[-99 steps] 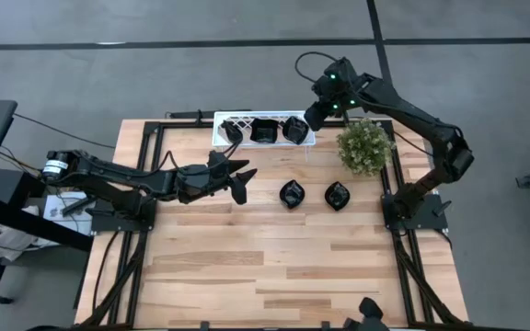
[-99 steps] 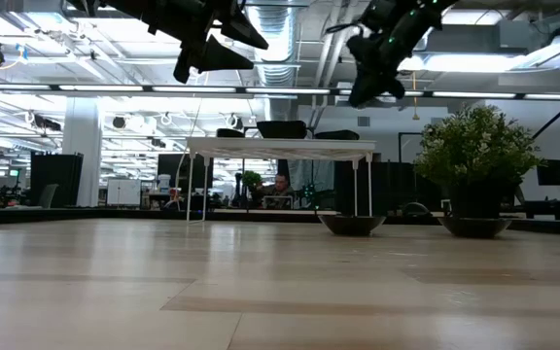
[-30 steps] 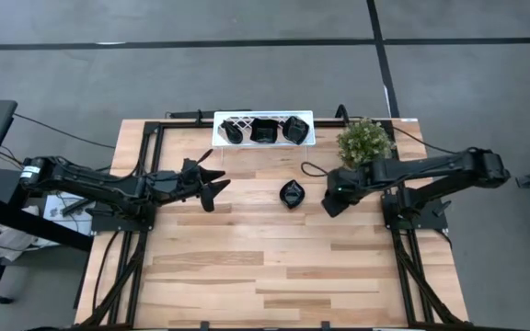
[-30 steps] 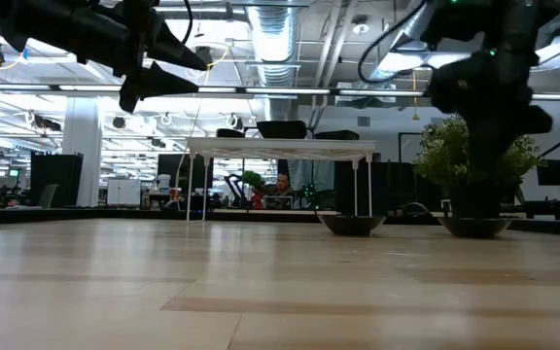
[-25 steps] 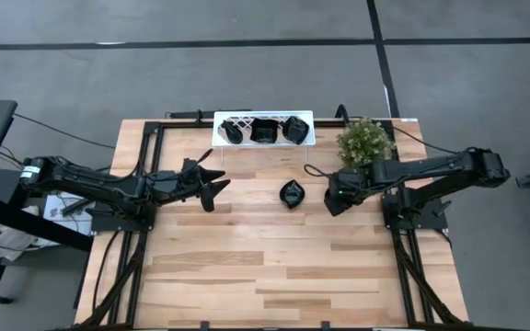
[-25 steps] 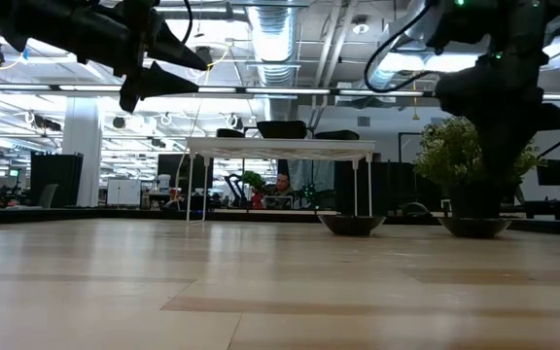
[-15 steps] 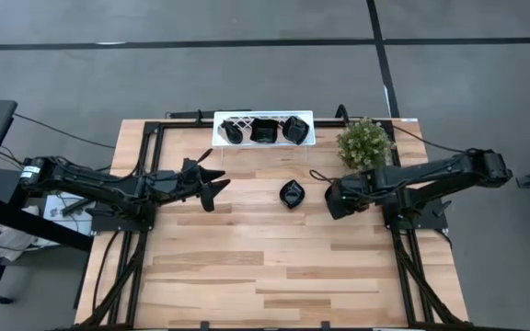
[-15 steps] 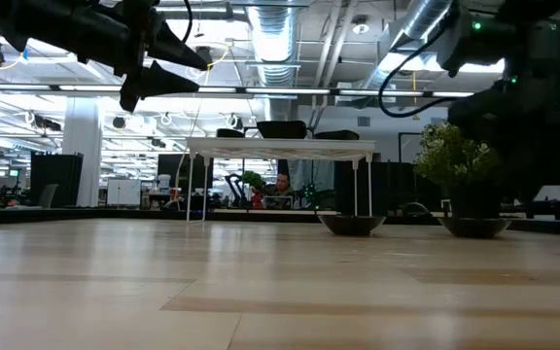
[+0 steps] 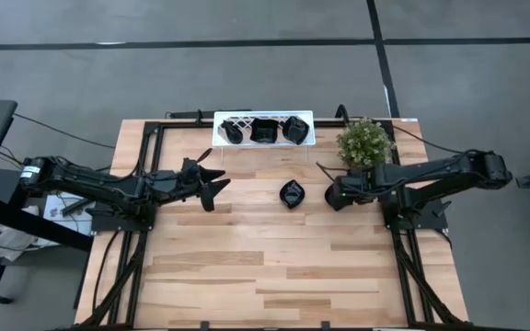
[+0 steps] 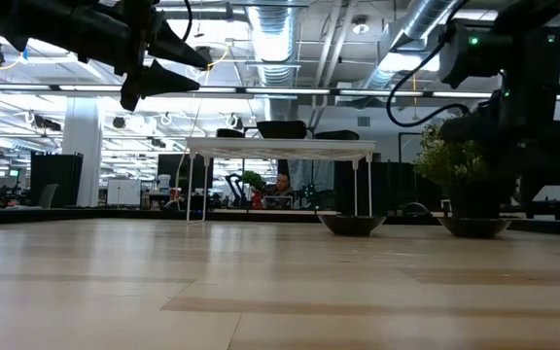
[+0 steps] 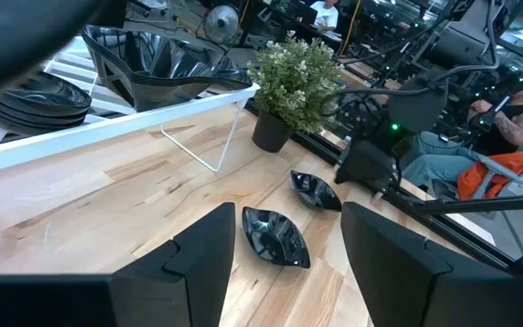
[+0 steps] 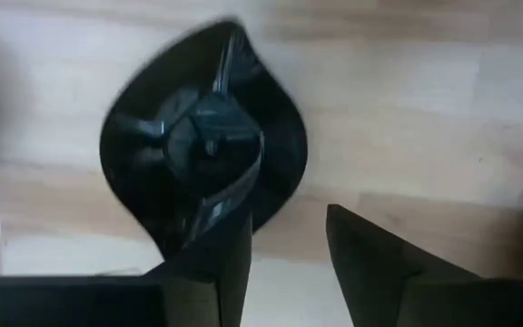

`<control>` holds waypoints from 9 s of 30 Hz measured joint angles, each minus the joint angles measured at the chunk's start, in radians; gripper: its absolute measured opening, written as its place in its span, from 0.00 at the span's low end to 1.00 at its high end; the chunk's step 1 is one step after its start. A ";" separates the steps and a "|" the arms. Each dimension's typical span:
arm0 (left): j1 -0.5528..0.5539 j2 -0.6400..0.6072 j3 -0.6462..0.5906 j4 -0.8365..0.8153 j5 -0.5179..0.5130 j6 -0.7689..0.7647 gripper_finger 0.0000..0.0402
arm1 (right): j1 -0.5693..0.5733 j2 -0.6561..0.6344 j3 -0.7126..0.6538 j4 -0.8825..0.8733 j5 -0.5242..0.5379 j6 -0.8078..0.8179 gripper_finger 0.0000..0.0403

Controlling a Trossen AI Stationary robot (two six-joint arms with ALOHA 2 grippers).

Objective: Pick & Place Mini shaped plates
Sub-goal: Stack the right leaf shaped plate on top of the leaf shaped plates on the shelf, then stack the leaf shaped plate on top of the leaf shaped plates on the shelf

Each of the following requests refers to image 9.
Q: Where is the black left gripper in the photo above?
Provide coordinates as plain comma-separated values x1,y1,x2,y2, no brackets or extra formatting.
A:
152,157,232,213

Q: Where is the black teardrop mini plate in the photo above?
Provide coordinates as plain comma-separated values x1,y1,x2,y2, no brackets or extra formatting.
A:
220,119,245,145

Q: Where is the black wavy square mini plate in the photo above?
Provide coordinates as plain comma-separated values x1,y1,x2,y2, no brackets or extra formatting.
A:
249,117,280,144

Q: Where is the green potted plant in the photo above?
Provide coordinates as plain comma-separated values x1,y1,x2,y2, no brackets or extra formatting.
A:
336,118,396,169

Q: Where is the black bar behind table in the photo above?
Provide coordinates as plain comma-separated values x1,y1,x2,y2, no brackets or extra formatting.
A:
164,108,253,120

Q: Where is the white paper sheet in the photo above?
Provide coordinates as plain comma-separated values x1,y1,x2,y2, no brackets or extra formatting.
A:
42,196,94,240

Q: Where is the black desk beam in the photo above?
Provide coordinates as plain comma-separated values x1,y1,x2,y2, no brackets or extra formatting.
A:
0,195,95,257

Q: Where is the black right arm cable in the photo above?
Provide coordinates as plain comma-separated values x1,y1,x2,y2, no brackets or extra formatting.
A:
315,161,340,183

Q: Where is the black aluminium rig frame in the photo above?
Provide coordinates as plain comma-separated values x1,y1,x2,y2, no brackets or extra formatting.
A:
74,117,473,331

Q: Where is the white lattice wire rack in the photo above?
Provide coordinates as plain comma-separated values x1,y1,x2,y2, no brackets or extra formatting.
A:
212,109,317,148

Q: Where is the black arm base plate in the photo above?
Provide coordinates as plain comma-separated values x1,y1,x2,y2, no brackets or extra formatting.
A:
89,195,159,234
381,195,449,231

